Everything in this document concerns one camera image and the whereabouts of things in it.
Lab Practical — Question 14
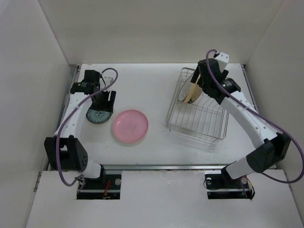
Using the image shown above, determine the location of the black blue patterned plate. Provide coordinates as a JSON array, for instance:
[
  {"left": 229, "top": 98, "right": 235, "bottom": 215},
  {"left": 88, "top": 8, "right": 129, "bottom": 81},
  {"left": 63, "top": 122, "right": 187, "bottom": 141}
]
[{"left": 86, "top": 109, "right": 112, "bottom": 124}]

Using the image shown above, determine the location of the metal wire dish rack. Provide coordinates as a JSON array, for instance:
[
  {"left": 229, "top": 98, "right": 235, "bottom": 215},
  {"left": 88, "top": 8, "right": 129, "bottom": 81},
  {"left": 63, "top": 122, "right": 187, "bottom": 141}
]
[{"left": 165, "top": 67, "right": 229, "bottom": 143}]

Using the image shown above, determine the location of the pink plate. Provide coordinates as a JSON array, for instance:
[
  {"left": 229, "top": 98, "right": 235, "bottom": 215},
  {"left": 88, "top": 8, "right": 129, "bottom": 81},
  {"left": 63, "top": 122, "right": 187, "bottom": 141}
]
[{"left": 112, "top": 109, "right": 149, "bottom": 144}]

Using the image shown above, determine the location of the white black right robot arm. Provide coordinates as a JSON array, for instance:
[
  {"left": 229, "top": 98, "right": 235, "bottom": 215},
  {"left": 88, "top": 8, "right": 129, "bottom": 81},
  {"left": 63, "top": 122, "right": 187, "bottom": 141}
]
[{"left": 194, "top": 58, "right": 291, "bottom": 187}]

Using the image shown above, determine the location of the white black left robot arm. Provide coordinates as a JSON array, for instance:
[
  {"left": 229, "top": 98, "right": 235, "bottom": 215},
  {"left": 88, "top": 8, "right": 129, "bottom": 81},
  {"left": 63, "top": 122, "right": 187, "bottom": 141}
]
[{"left": 44, "top": 67, "right": 118, "bottom": 189}]

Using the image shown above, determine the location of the brown plate behind beige plate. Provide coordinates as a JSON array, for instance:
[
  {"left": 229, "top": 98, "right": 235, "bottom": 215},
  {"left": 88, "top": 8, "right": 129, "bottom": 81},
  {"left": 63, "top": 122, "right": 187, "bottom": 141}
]
[{"left": 188, "top": 85, "right": 203, "bottom": 104}]

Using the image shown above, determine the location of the beige plate with line pattern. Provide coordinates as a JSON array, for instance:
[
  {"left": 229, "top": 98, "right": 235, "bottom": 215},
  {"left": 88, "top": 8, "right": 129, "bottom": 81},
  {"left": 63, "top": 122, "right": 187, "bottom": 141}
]
[{"left": 178, "top": 74, "right": 197, "bottom": 104}]

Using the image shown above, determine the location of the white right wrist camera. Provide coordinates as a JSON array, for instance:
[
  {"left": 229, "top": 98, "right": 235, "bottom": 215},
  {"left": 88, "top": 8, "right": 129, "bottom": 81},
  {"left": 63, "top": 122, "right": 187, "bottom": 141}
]
[{"left": 213, "top": 52, "right": 229, "bottom": 72}]

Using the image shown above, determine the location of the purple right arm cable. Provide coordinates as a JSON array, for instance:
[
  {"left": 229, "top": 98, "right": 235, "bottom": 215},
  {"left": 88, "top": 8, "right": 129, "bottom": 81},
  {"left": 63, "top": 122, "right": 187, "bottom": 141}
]
[{"left": 205, "top": 49, "right": 304, "bottom": 199}]

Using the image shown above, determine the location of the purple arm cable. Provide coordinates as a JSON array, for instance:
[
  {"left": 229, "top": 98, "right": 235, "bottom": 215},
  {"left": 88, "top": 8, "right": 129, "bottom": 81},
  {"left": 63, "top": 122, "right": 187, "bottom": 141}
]
[
  {"left": 57, "top": 67, "right": 119, "bottom": 187},
  {"left": 205, "top": 49, "right": 304, "bottom": 199}
]

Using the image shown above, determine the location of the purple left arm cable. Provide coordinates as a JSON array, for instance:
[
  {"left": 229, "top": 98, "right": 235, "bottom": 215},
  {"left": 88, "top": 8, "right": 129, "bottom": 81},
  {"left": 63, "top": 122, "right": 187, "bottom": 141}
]
[{"left": 57, "top": 67, "right": 119, "bottom": 187}]

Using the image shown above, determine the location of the aluminium front rail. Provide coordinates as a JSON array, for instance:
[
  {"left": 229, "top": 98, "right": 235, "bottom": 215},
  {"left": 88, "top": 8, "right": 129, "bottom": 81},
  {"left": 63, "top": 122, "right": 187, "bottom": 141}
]
[{"left": 104, "top": 164, "right": 226, "bottom": 171}]

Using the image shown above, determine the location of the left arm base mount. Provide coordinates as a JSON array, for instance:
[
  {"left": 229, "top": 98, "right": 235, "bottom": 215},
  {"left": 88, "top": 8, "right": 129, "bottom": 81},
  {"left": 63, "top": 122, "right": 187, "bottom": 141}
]
[{"left": 76, "top": 168, "right": 122, "bottom": 200}]

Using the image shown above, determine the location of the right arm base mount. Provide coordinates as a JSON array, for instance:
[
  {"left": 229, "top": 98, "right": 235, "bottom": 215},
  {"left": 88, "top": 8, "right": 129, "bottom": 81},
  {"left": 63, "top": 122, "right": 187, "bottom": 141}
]
[{"left": 203, "top": 172, "right": 256, "bottom": 200}]

